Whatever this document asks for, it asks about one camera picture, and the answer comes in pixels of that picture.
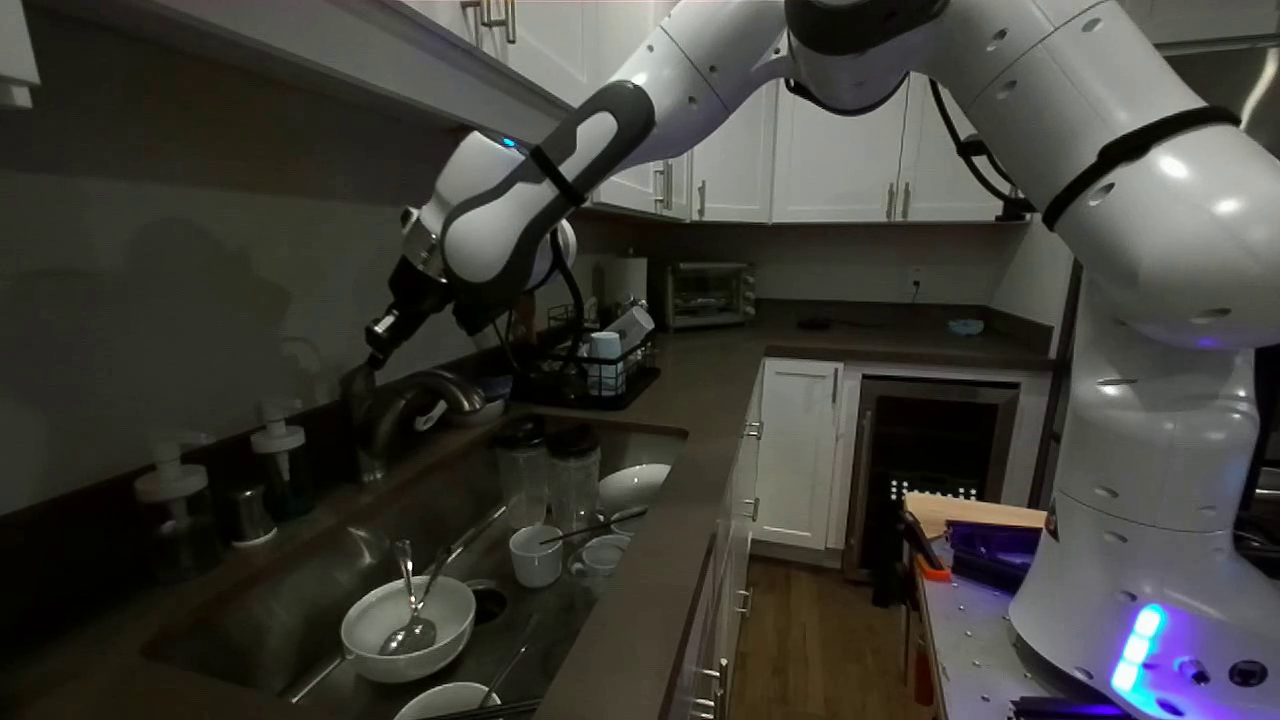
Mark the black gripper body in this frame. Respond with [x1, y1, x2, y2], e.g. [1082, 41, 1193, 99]
[366, 257, 468, 358]

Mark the dark metal faucet handle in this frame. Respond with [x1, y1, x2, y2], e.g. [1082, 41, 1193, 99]
[337, 348, 394, 456]

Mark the white blue dish brush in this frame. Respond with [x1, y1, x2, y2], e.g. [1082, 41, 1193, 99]
[408, 397, 455, 440]

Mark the white pump soap dispenser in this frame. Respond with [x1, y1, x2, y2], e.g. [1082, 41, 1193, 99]
[246, 409, 316, 527]
[126, 445, 217, 584]

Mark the glass jar black lid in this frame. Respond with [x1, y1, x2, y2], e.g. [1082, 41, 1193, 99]
[543, 420, 608, 534]
[491, 413, 555, 534]

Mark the white container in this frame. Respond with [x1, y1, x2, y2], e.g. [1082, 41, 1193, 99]
[584, 329, 633, 403]

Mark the metal fork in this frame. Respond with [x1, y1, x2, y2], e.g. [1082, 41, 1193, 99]
[389, 535, 421, 610]

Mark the white mug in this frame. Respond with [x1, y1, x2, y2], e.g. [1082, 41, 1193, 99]
[502, 521, 573, 595]

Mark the steel sink basin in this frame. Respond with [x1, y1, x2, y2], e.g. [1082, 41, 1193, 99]
[141, 413, 690, 720]

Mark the metal spoon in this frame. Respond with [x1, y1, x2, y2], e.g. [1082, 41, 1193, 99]
[377, 535, 473, 662]

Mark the white plate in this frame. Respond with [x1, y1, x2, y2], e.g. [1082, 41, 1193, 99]
[591, 461, 674, 526]

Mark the silver toaster oven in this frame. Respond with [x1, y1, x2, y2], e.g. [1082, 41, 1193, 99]
[660, 257, 759, 337]

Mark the small clear cup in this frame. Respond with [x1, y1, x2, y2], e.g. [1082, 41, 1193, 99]
[577, 527, 633, 580]

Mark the large white bowl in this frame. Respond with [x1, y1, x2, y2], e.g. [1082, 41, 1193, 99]
[337, 573, 481, 691]

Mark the small white bowl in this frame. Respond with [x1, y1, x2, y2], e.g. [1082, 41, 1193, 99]
[390, 682, 508, 720]

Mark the white base cabinet door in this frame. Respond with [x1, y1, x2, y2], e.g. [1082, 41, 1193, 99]
[748, 353, 853, 562]

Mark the white sink base cabinet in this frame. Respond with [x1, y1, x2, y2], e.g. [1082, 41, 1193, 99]
[660, 367, 769, 720]

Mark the black built-in wine cooler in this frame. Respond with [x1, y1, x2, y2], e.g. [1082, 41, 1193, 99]
[843, 373, 1025, 580]

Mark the black red bar clamp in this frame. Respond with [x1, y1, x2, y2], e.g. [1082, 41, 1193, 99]
[897, 501, 960, 588]

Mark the light wooden board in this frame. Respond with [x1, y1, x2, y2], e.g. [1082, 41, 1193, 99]
[899, 488, 1050, 546]

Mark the blue box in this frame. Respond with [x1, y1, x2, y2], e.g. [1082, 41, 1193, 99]
[938, 521, 1049, 593]

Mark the grey robot table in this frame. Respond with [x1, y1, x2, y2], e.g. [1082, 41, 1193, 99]
[907, 556, 1140, 720]

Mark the white wall cabinet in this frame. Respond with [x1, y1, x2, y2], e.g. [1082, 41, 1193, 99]
[584, 72, 1036, 230]
[19, 0, 600, 170]

